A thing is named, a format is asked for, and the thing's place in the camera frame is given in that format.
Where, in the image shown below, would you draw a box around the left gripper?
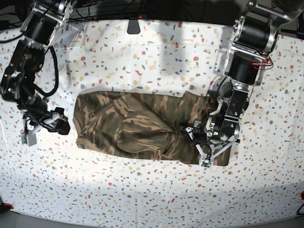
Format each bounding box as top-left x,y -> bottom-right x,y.
180,120 -> 240,162

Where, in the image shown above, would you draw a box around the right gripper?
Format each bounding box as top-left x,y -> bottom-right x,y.
15,95 -> 70,146

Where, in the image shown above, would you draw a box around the camouflage T-shirt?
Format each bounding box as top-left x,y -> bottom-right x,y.
72,91 -> 232,167

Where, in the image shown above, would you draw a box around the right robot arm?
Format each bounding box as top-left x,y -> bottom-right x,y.
0,0 -> 76,146

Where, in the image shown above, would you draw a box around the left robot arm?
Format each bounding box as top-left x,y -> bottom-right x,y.
181,0 -> 304,167

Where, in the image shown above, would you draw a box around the orange clamp left corner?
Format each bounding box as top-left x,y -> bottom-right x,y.
2,203 -> 13,210

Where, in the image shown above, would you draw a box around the orange clamp corner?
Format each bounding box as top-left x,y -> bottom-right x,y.
300,191 -> 304,200
2,203 -> 13,210

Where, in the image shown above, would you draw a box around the orange clamp right corner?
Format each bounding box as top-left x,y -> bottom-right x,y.
300,191 -> 304,200

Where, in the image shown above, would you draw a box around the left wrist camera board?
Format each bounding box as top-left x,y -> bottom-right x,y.
199,157 -> 214,168

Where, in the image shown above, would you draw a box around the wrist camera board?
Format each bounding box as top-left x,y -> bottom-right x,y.
20,133 -> 30,146
199,157 -> 214,168

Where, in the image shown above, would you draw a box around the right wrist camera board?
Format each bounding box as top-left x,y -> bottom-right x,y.
20,133 -> 30,146

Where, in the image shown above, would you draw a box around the black cables behind table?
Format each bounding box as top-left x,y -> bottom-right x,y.
71,0 -> 207,21

